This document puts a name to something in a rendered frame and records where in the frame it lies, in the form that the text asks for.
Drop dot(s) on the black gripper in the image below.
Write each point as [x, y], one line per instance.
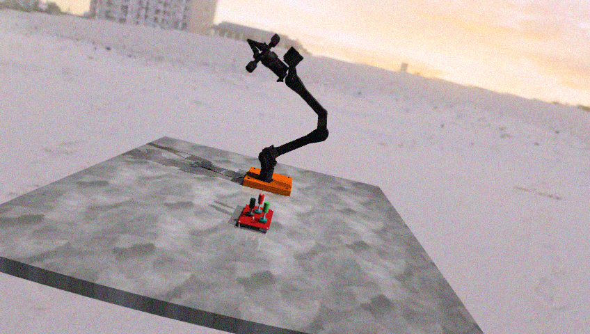
[267, 57]

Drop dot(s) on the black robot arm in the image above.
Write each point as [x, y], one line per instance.
[268, 155]

